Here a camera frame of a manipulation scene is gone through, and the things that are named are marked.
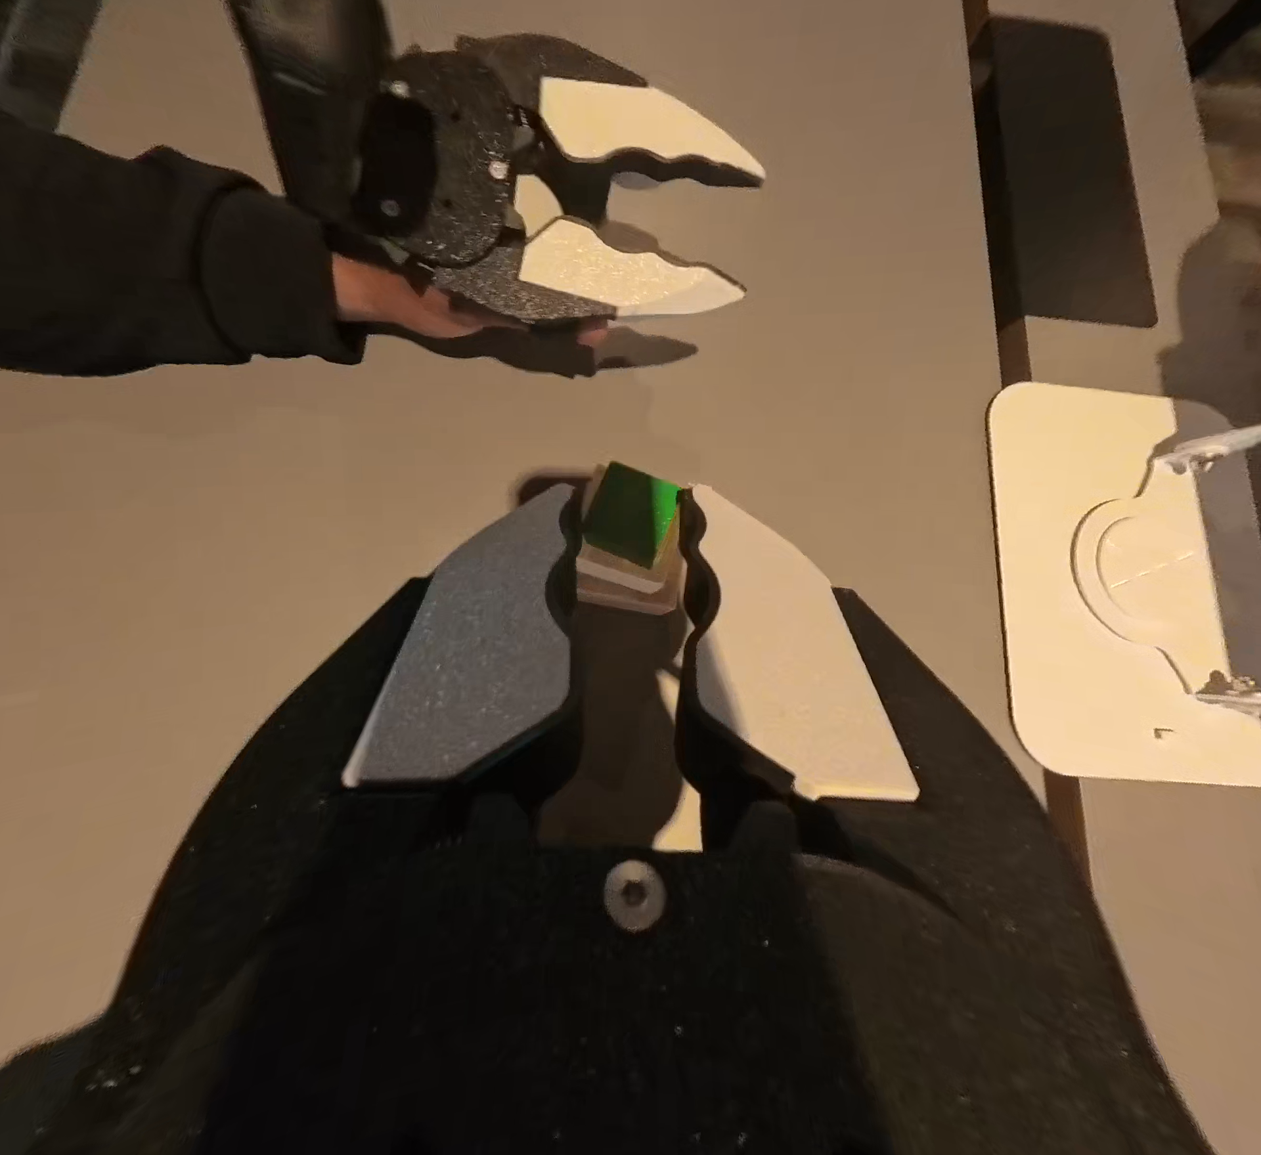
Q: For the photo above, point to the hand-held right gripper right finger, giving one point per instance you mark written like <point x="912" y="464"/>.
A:
<point x="798" y="672"/>

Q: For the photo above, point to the black table panel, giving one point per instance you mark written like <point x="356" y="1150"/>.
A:
<point x="1075" y="180"/>

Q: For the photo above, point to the person's left hand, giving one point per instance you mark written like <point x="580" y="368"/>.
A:
<point x="394" y="304"/>

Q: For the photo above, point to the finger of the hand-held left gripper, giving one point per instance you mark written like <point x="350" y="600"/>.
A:
<point x="631" y="121"/>
<point x="611" y="278"/>

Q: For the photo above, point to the white document stand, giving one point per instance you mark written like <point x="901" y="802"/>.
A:
<point x="1044" y="584"/>

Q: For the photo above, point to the green wooden cube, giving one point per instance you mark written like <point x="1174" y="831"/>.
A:
<point x="631" y="510"/>

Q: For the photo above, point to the medium natural wooden cube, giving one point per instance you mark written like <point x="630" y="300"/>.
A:
<point x="611" y="576"/>

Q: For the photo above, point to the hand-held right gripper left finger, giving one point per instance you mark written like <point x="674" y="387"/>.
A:
<point x="463" y="663"/>

